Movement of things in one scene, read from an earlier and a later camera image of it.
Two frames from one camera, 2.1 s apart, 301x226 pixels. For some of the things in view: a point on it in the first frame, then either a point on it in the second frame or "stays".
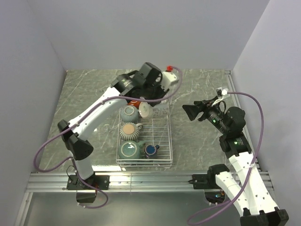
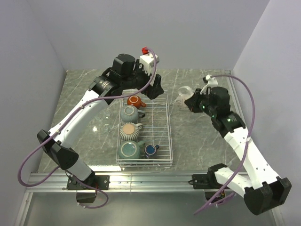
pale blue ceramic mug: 129,114 stays
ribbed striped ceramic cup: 130,131 stays
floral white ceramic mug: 160,110 → 184,92
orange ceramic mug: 136,103 stays
